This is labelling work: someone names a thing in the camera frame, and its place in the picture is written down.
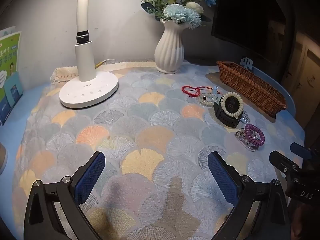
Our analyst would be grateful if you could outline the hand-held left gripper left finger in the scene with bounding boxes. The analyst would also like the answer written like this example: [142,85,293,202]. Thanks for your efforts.
[24,151,106,240]

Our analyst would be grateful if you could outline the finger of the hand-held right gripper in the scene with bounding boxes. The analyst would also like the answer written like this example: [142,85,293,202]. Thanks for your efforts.
[269,151,300,180]
[290,142,313,158]

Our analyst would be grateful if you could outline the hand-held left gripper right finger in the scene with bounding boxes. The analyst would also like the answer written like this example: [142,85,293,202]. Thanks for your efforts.
[207,151,293,240]

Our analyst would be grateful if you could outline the clear spiral hair tie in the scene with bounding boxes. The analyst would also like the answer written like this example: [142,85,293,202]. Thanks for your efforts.
[234,127,259,152]

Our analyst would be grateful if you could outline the purple coil hair tie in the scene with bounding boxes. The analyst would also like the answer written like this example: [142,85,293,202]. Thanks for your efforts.
[244,124,265,147]

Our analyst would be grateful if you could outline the black smartwatch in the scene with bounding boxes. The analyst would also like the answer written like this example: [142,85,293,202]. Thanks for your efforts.
[213,97,244,128]

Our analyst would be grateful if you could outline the white bead bracelet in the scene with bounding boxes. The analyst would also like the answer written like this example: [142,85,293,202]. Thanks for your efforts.
[220,92,244,117]

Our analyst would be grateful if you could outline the brown wicker basket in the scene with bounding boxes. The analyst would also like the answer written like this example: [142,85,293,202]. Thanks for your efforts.
[216,60,287,117]

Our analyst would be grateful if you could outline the clear bead bracelet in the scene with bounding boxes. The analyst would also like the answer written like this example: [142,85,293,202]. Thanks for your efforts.
[199,92,222,107]

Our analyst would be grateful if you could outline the red string bracelet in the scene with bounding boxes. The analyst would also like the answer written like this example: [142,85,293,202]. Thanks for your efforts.
[182,85,223,98]

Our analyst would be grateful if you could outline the fan-patterned tablecloth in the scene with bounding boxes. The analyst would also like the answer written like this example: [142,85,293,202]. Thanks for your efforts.
[11,60,305,240]

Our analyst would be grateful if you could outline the wooden door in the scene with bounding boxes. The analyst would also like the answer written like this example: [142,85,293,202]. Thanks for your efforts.
[282,30,320,120]

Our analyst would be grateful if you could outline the white desk lamp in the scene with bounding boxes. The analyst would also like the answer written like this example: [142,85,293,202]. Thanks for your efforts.
[59,0,119,109]

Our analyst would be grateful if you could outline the blue booklet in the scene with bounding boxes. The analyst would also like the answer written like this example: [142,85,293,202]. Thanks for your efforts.
[4,71,23,105]

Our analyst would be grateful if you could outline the white ribbed vase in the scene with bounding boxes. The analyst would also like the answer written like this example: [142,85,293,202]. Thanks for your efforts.
[154,18,185,74]

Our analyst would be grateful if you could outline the dark monitor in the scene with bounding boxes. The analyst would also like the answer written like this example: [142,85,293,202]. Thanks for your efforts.
[211,0,287,62]

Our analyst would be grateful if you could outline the green printed booklet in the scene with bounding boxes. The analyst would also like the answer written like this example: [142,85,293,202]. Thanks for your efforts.
[0,31,22,125]

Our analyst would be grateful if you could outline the blue and white artificial flowers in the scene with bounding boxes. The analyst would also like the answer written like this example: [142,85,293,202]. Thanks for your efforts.
[139,0,217,28]

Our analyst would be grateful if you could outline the yellow cable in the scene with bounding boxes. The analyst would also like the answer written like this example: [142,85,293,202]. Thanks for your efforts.
[94,59,115,68]

